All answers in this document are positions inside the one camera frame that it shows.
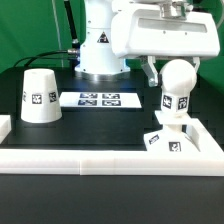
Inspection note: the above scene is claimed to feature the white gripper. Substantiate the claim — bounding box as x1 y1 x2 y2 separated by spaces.
111 3 220 87

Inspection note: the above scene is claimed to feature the white lamp bulb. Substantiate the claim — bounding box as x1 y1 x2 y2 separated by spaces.
159 59 198 134

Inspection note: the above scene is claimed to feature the white lamp base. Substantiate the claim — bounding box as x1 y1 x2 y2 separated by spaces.
144 129 199 154

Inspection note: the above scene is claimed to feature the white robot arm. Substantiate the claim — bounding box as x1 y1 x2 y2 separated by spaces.
76 0 220 86

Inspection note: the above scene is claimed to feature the white lamp shade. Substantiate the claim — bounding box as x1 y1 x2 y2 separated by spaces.
21 68 62 123

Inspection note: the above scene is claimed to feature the white marker sheet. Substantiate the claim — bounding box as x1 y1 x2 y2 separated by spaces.
60 92 141 108

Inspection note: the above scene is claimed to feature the white right wall rail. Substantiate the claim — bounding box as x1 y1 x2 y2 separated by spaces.
155 111 224 155

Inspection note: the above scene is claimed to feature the black cable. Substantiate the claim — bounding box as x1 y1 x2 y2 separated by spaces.
13 48 80 68

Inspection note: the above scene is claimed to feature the white left wall piece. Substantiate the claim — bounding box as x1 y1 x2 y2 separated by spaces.
0 115 11 144

